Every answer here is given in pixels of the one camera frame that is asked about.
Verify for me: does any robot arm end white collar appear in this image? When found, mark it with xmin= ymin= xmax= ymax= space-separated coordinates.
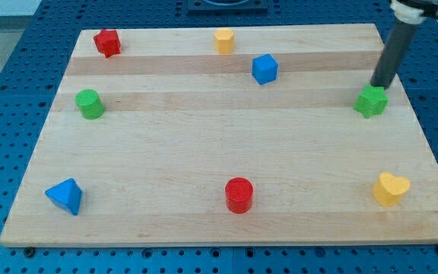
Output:
xmin=389 ymin=0 xmax=438 ymax=24

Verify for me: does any yellow heart block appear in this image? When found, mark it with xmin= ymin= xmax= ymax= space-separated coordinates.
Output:
xmin=372 ymin=172 xmax=411 ymax=207

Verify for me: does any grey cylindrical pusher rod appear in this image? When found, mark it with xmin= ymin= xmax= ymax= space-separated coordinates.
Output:
xmin=370 ymin=19 xmax=420 ymax=89

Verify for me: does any green cylinder block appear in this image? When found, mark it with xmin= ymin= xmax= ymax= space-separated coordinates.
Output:
xmin=75 ymin=89 xmax=105 ymax=119

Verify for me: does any red cylinder block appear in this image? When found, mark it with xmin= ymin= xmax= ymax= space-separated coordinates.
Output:
xmin=224 ymin=177 xmax=254 ymax=214

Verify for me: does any blue triangular block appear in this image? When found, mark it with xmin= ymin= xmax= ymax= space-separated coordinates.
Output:
xmin=45 ymin=178 xmax=83 ymax=215

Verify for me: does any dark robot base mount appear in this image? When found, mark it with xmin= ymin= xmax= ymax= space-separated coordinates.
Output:
xmin=185 ymin=0 xmax=268 ymax=14

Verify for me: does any wooden board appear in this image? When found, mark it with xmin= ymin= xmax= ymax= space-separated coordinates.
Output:
xmin=0 ymin=24 xmax=438 ymax=248

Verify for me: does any green star block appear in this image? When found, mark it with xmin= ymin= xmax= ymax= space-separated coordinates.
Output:
xmin=353 ymin=84 xmax=389 ymax=118

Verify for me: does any yellow hexagon block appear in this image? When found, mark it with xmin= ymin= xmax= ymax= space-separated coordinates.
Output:
xmin=214 ymin=27 xmax=235 ymax=54

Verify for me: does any red star block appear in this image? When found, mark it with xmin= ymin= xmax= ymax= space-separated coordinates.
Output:
xmin=93 ymin=29 xmax=121 ymax=58

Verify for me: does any blue cube block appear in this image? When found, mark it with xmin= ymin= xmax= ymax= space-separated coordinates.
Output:
xmin=252 ymin=54 xmax=278 ymax=85

